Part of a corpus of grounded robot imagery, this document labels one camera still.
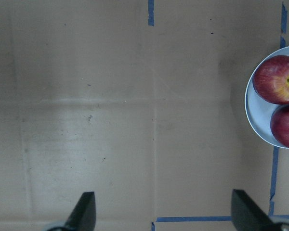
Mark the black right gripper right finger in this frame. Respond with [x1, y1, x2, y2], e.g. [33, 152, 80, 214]
[231, 189, 279, 231]

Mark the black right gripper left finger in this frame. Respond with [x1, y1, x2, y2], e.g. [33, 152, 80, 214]
[65, 192, 96, 231]

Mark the dark red apple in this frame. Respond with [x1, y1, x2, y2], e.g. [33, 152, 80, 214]
[270, 104, 289, 148]

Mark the light blue plate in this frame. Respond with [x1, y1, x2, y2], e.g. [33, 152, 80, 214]
[244, 45, 289, 150]

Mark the red apple with yellow stem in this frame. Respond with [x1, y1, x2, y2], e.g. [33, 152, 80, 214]
[252, 55, 289, 104]

